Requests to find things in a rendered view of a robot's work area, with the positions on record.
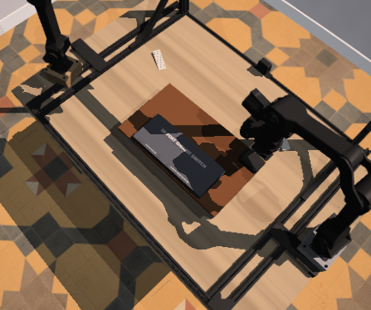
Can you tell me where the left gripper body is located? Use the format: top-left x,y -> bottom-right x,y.
238,128 -> 284,173

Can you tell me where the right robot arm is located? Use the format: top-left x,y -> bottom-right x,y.
27,0 -> 73,75

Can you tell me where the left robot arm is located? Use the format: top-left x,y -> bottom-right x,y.
240,88 -> 371,261

